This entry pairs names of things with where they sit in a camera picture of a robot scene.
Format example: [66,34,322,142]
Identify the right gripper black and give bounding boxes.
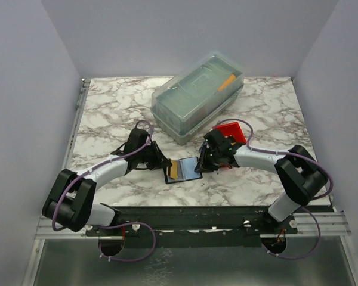
[195,145,221,173]

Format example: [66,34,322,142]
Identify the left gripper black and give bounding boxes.
[137,141,172,170]

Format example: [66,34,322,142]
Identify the gold magnetic stripe card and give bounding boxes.
[167,160,181,180]

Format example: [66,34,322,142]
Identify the black card holder wallet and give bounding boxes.
[163,157,203,184]

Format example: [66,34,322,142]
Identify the red plastic bin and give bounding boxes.
[214,122,246,145]

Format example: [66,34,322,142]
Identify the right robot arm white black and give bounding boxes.
[195,129,328,234]

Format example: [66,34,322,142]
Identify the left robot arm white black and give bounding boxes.
[42,128,172,235]

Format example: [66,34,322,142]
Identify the blue red screwdriver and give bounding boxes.
[199,141,207,153]

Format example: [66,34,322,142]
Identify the clear plastic storage box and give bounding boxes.
[150,52,244,145]

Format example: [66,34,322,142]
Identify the orange tool inside box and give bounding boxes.
[217,73,236,92]

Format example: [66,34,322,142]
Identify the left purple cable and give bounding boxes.
[51,120,155,232]

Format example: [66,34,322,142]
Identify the purple cable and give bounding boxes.
[217,119,335,200]
[51,120,155,232]

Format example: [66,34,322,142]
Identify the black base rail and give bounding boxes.
[86,205,299,248]

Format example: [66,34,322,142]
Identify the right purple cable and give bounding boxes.
[217,119,335,200]

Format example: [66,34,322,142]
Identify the aluminium frame rail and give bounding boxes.
[283,212,351,237]

